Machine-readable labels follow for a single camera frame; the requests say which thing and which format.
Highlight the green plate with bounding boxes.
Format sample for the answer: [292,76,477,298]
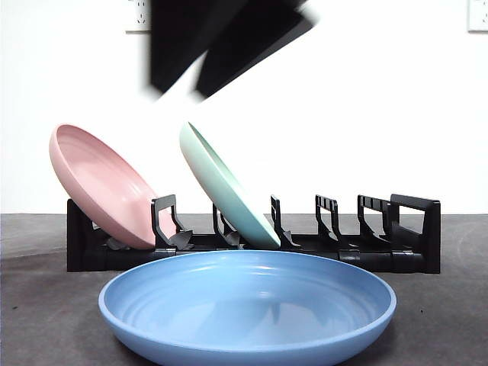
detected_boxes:
[178,120,282,251]

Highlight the pink plate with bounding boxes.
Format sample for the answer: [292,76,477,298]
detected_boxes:
[48,123,181,251]

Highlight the blue plate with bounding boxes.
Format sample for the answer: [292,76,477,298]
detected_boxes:
[98,249,398,366]

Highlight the black plastic dish rack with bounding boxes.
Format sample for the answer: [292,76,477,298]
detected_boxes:
[66,193,442,275]

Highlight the white wall socket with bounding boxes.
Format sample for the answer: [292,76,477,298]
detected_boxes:
[467,0,488,33]
[127,0,153,34]

